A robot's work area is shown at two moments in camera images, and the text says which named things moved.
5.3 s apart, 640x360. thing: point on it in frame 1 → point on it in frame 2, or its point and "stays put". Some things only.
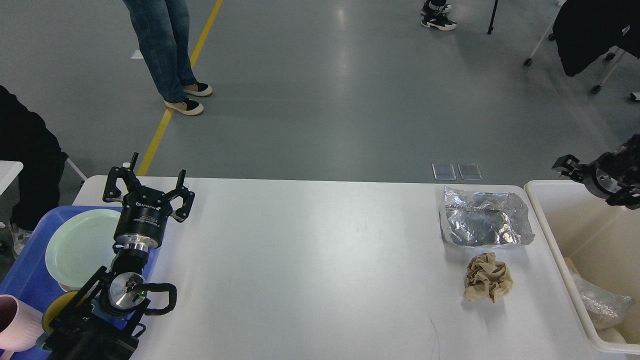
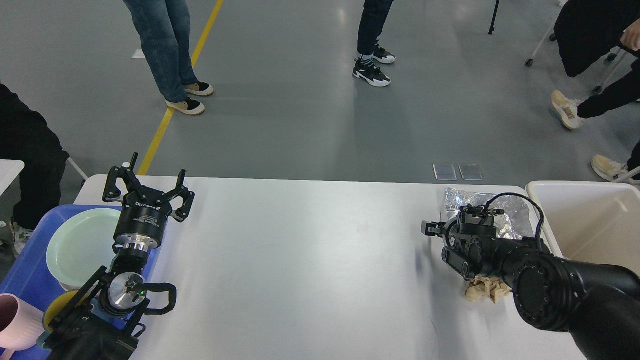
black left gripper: [145, 211] stays put
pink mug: [20, 325] stays put
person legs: [434, 12] → [374, 18]
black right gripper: [597, 181] → [452, 232]
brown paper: [486, 278] stays put
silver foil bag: [478, 219] stays put
